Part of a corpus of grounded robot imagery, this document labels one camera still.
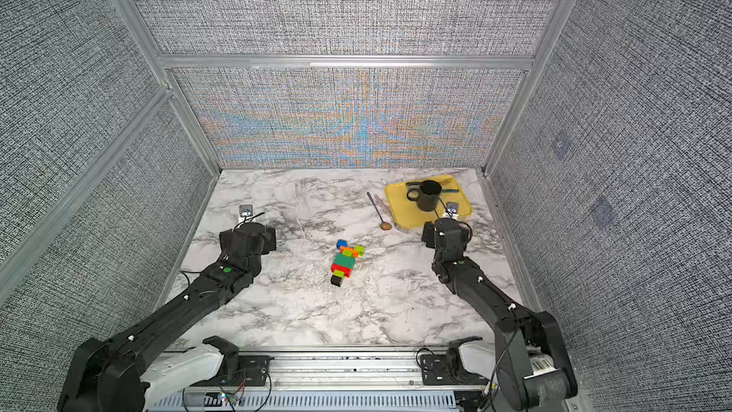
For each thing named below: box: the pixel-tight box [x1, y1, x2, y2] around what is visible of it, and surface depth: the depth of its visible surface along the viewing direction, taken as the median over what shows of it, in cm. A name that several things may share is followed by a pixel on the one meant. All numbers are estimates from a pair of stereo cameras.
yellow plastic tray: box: [385, 174, 473, 229], surface depth 109 cm
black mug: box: [406, 179, 443, 212], surface depth 108 cm
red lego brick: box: [330, 263, 352, 278], surface depth 92 cm
